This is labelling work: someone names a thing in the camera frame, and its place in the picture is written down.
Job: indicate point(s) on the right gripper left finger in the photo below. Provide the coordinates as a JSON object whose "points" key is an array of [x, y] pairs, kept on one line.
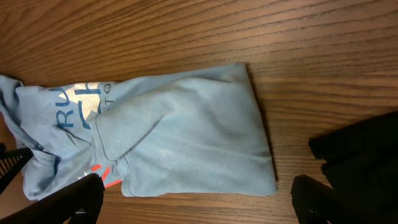
{"points": [[79, 202]]}

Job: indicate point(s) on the black garment on right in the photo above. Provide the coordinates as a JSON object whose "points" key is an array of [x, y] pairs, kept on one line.
{"points": [[361, 161]]}

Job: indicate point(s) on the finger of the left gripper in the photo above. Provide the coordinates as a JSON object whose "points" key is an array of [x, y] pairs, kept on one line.
{"points": [[12, 161]]}

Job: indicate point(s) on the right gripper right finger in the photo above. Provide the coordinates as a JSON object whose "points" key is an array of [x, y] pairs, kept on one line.
{"points": [[316, 203]]}

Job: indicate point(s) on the light blue printed t-shirt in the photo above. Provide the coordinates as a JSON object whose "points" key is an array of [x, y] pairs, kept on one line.
{"points": [[191, 132]]}

